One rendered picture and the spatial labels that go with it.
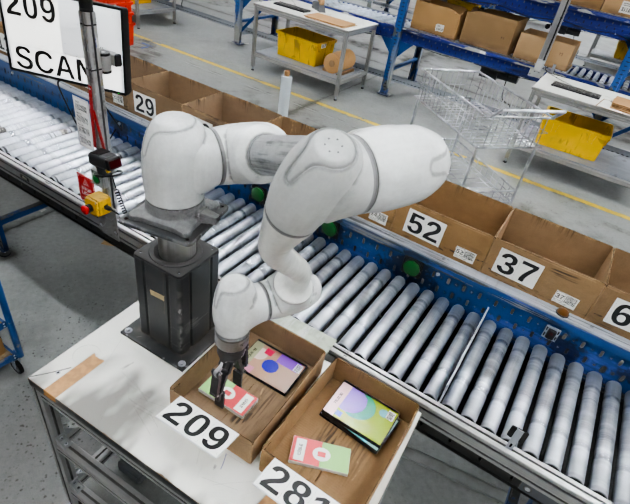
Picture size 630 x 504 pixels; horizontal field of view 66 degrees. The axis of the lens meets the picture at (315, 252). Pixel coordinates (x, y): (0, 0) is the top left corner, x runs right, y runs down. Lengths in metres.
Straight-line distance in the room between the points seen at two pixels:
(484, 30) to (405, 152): 5.41
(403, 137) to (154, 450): 1.02
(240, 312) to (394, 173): 0.57
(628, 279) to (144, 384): 1.79
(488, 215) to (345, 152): 1.55
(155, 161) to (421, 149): 0.68
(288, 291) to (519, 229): 1.25
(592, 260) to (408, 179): 1.50
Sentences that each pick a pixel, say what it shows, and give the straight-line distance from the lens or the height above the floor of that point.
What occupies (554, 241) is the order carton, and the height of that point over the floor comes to 0.98.
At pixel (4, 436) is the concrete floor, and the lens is 2.50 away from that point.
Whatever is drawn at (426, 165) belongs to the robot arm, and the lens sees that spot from 0.82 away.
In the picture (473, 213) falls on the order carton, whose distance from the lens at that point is 2.22.
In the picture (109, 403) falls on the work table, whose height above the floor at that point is 0.75.
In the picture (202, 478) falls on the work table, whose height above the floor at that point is 0.75.
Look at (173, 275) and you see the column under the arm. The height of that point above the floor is 1.07.
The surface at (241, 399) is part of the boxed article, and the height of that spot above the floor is 0.77.
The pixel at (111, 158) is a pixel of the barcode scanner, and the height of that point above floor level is 1.09.
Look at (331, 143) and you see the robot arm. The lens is 0.70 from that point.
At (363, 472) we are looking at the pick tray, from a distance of 1.43.
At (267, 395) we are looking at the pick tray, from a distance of 1.51.
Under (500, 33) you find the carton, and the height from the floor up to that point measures 0.99.
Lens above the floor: 1.98
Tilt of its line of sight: 37 degrees down
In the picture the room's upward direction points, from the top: 10 degrees clockwise
